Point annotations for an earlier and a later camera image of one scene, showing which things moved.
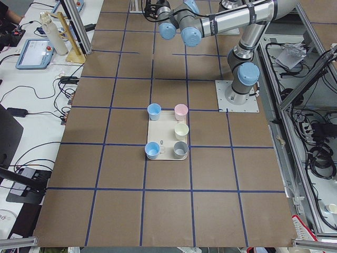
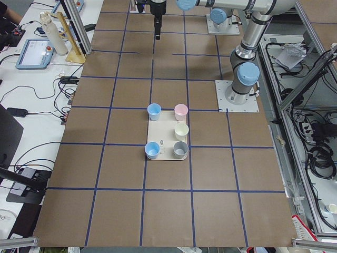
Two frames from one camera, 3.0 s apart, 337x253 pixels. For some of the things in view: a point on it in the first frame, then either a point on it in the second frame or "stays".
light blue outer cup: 152,149 stays
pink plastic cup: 180,110 stays
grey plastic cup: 180,149 stays
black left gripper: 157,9 → 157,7
